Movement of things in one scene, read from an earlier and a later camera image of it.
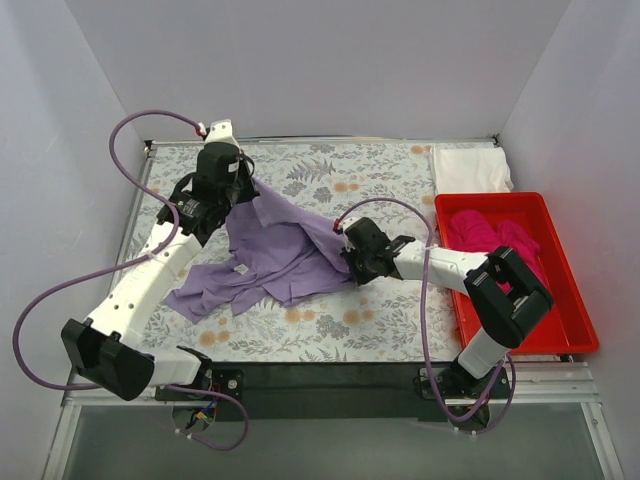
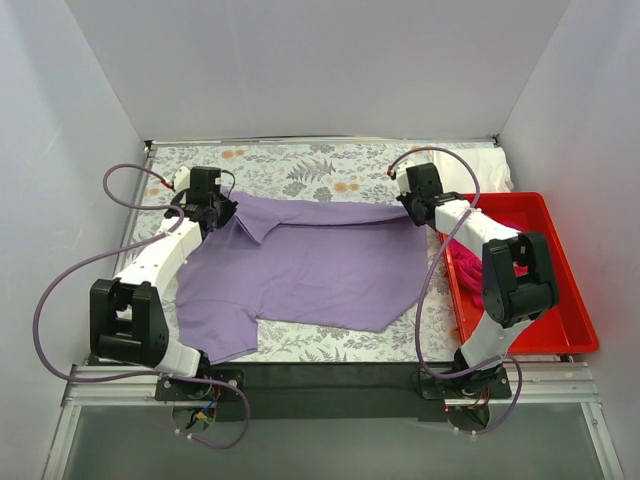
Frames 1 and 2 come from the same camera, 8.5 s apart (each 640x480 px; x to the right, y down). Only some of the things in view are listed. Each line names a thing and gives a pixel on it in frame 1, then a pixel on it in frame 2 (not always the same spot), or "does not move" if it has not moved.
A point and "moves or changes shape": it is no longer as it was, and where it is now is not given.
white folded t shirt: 471,170 does not move
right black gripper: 353,262 → 409,204
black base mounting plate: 340,391 does not move
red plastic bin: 568,330 does not move
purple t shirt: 279,254 moves or changes shape
